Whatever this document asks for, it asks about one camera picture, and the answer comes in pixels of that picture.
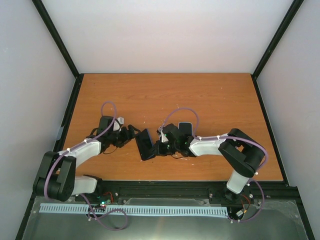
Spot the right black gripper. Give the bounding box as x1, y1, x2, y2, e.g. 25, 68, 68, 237
149, 140, 179, 157

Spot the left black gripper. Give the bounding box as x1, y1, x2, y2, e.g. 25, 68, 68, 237
108, 124, 141, 148

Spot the light blue phone case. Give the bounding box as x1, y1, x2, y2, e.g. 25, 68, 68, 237
177, 121, 194, 138

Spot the black phone case front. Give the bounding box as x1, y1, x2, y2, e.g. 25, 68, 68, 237
135, 128, 156, 161

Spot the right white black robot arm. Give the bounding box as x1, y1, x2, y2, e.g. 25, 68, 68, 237
151, 123, 269, 195

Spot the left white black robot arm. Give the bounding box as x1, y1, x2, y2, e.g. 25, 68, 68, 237
32, 116, 141, 202

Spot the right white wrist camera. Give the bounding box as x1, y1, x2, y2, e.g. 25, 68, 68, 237
157, 127, 169, 143

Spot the black aluminium frame rail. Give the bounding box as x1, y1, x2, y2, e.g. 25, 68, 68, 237
34, 179, 300, 208

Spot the light blue cable duct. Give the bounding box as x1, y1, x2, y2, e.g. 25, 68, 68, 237
38, 203, 228, 218

